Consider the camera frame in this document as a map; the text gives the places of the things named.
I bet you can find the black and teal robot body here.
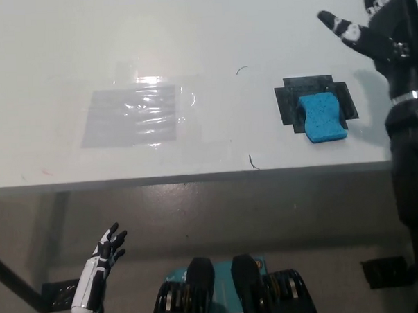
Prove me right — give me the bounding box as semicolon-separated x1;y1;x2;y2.
149;250;319;313

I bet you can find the blue soft sponge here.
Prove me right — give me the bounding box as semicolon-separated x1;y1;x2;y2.
297;91;349;145

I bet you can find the grey tape rectangle patch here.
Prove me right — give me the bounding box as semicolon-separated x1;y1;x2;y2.
78;84;180;150

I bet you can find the clear plastic tape sheet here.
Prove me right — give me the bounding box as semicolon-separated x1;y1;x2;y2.
51;59;211;159

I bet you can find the black table leg bar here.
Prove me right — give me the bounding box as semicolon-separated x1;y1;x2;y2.
0;249;51;313

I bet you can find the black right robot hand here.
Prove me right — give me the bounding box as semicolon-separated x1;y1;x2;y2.
316;0;418;107

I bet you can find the black tape marked spot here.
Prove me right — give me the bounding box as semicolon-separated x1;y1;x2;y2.
273;73;361;136

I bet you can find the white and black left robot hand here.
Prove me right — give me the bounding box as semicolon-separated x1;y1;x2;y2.
67;221;132;311

